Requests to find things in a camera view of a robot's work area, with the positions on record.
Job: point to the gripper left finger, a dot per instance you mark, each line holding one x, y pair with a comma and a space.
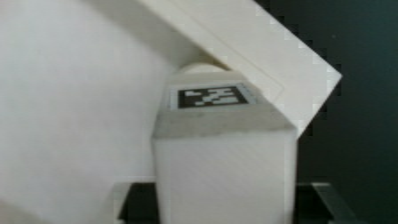
135, 203

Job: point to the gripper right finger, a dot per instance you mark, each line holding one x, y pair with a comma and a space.
320, 206

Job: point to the white square tabletop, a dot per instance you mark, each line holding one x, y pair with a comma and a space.
89, 54

